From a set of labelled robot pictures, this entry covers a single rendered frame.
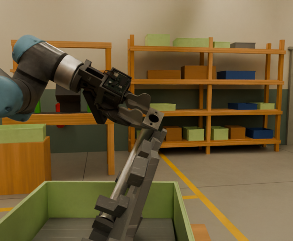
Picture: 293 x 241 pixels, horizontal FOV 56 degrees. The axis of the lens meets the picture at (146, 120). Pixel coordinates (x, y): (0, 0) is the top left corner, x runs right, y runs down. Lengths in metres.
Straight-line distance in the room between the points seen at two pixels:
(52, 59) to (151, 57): 5.08
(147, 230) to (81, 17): 5.17
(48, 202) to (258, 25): 6.11
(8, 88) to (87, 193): 0.47
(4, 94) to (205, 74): 5.02
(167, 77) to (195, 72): 0.56
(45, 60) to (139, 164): 0.38
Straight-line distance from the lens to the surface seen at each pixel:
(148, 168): 0.38
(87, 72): 0.64
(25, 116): 0.71
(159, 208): 0.91
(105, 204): 0.60
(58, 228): 0.89
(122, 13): 5.79
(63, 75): 0.66
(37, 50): 0.69
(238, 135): 5.81
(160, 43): 5.21
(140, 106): 0.69
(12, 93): 0.55
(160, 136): 0.71
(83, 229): 0.87
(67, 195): 0.93
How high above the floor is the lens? 1.24
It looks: 6 degrees down
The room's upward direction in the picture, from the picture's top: straight up
